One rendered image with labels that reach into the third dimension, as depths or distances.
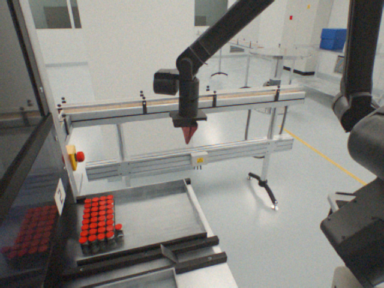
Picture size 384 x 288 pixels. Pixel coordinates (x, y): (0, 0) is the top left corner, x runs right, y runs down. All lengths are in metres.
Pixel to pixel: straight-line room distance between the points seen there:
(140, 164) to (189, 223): 1.04
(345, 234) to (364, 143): 0.09
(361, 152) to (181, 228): 0.60
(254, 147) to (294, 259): 0.82
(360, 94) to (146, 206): 0.67
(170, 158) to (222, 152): 0.40
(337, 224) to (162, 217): 0.61
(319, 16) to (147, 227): 6.77
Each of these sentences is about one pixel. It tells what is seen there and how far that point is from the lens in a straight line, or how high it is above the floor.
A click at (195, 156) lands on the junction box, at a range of 1.78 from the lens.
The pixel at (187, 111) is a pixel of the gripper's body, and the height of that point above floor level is 1.20.
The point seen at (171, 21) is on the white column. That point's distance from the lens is 2.14.
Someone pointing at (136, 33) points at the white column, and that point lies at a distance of 2.11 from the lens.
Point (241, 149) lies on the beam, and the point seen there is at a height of 0.51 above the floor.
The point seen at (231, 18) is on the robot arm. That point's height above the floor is 1.44.
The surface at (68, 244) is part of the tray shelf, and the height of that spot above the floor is 0.88.
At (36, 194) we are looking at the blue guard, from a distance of 0.60.
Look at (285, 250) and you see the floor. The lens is 1.97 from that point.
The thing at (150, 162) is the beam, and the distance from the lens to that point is 1.78.
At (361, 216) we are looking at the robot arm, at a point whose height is 1.29.
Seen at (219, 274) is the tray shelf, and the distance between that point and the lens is 0.70.
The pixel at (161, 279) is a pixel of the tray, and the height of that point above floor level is 0.89.
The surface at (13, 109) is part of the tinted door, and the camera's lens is 0.58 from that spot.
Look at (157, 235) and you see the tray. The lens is 0.77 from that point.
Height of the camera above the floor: 1.45
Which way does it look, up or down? 28 degrees down
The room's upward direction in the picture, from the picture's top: straight up
